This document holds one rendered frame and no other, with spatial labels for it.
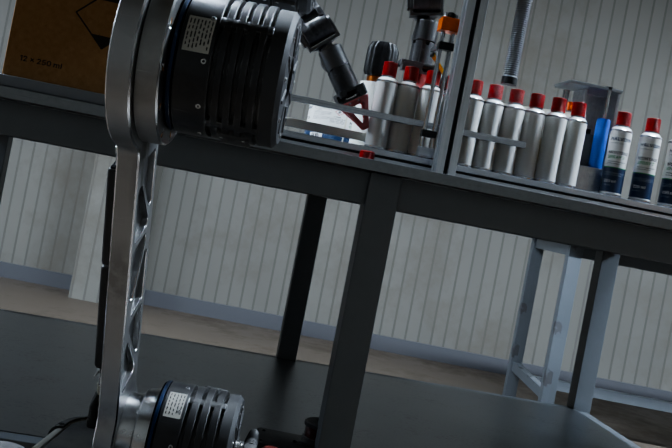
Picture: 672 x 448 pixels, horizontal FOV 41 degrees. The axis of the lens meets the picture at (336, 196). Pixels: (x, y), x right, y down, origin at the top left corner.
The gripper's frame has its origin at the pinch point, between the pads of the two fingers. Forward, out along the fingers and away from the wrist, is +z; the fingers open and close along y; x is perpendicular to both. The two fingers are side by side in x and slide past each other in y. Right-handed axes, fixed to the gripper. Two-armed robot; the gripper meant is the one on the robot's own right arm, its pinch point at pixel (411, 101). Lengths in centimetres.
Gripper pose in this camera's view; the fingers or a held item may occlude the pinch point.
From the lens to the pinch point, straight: 217.7
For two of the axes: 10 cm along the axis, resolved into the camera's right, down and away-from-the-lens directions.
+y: -9.7, -2.0, -1.1
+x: 1.1, 0.2, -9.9
